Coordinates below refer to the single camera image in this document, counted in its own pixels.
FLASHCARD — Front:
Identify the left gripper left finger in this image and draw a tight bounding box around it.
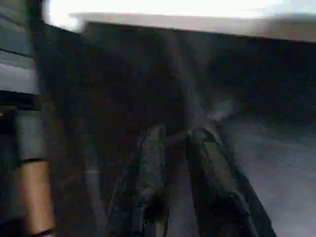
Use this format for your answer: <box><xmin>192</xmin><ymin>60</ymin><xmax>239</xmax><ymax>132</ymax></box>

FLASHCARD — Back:
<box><xmin>106</xmin><ymin>124</ymin><xmax>169</xmax><ymax>237</ymax></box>

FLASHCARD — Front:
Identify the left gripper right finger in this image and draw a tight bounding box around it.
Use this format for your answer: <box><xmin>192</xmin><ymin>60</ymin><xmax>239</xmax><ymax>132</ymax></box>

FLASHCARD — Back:
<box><xmin>188</xmin><ymin>123</ymin><xmax>277</xmax><ymax>237</ymax></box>

